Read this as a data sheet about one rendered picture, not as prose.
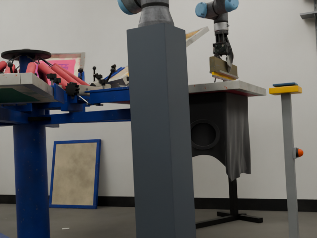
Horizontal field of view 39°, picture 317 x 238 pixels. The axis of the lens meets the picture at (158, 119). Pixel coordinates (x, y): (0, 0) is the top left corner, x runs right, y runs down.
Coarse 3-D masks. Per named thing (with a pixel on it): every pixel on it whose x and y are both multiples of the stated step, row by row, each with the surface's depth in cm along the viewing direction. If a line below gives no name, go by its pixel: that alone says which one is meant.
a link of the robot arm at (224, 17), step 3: (219, 15) 228; (222, 15) 230; (225, 15) 230; (219, 18) 230; (222, 18) 230; (225, 18) 230; (216, 21) 231; (219, 21) 230; (222, 21) 230; (225, 21) 230
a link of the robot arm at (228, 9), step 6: (216, 0) 215; (222, 0) 213; (228, 0) 211; (234, 0) 213; (216, 6) 217; (222, 6) 214; (228, 6) 212; (234, 6) 213; (216, 12) 219; (222, 12) 218
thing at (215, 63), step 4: (212, 56) 216; (212, 60) 216; (216, 60) 217; (220, 60) 223; (224, 60) 230; (212, 64) 216; (216, 64) 217; (220, 64) 223; (224, 64) 229; (232, 64) 243; (212, 68) 216; (216, 68) 216; (220, 68) 223; (224, 68) 229; (232, 68) 243; (236, 68) 251; (232, 72) 242; (236, 72) 250
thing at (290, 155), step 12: (288, 96) 207; (288, 108) 207; (288, 120) 207; (288, 132) 207; (288, 144) 207; (288, 156) 207; (288, 168) 207; (288, 180) 207; (288, 192) 207; (288, 204) 207; (288, 216) 207
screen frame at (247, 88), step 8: (192, 88) 211; (200, 88) 209; (208, 88) 208; (216, 88) 206; (224, 88) 204; (232, 88) 203; (240, 88) 203; (248, 88) 216; (256, 88) 232; (264, 88) 251
